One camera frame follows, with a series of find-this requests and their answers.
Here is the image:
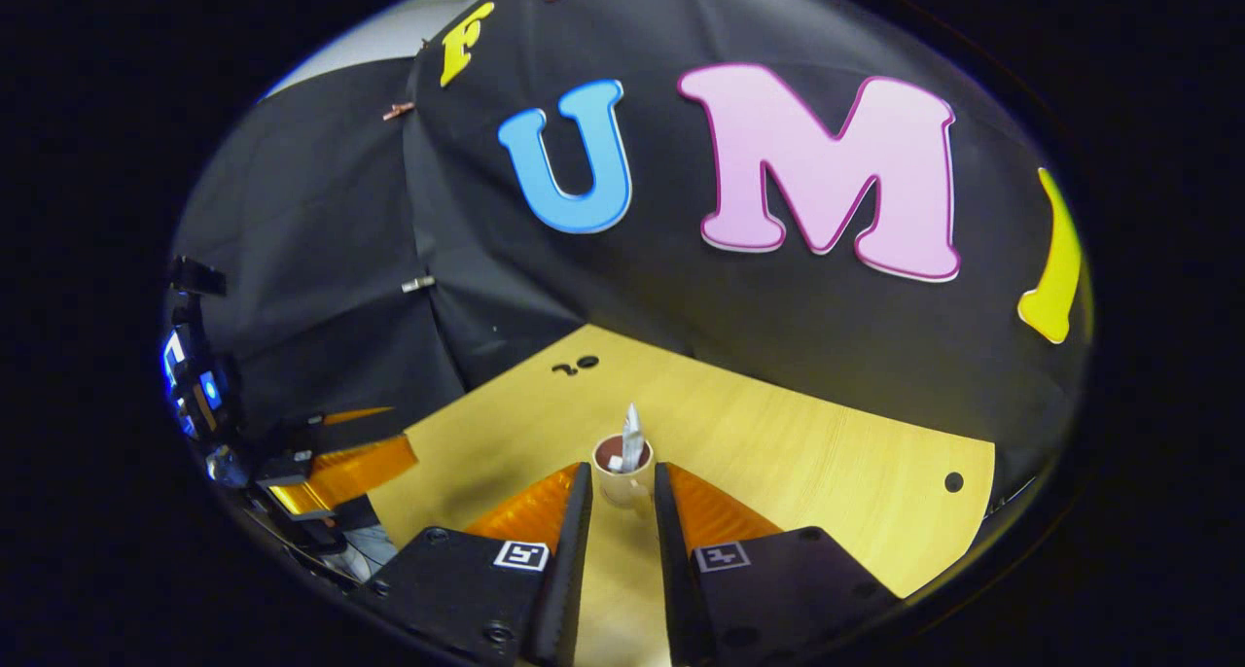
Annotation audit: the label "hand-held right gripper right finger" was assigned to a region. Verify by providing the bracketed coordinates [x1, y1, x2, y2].
[654, 462, 903, 667]

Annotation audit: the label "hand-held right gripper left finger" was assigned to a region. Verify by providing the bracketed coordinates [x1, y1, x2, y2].
[353, 462, 594, 667]

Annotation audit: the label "beige cup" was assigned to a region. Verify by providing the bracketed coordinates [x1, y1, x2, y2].
[592, 434, 656, 512]

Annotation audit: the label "white toothpaste tube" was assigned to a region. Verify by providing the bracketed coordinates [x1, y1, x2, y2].
[622, 403, 646, 474]

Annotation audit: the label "wooden desktop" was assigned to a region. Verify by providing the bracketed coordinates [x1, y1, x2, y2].
[365, 324, 998, 667]

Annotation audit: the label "black backdrop cloth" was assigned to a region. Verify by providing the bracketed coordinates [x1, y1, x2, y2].
[170, 0, 1095, 512]

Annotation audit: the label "black cables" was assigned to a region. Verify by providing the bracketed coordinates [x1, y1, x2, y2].
[311, 519, 398, 585]

